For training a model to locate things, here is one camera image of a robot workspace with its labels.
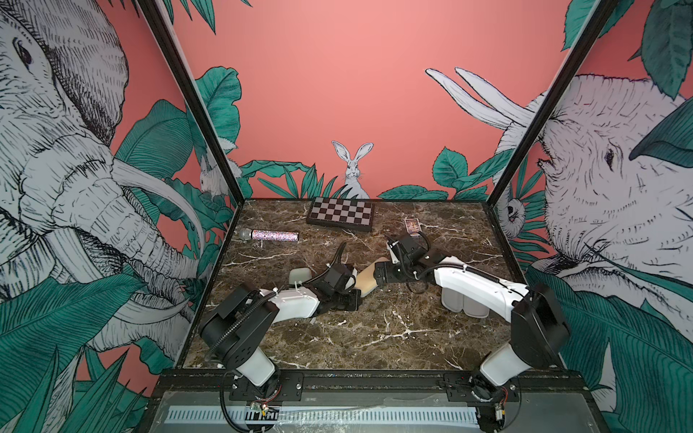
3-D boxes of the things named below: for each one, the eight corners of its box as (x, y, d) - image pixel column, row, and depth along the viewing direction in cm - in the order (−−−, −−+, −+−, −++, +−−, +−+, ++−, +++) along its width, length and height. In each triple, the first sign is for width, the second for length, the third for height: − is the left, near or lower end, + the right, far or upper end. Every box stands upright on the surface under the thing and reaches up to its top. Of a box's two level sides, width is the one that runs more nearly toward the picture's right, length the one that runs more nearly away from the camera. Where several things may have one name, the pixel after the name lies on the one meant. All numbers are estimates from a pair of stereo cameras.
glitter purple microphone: (242, 241, 108) (239, 235, 105) (245, 234, 111) (242, 228, 108) (298, 245, 108) (296, 238, 104) (299, 237, 110) (298, 231, 107)
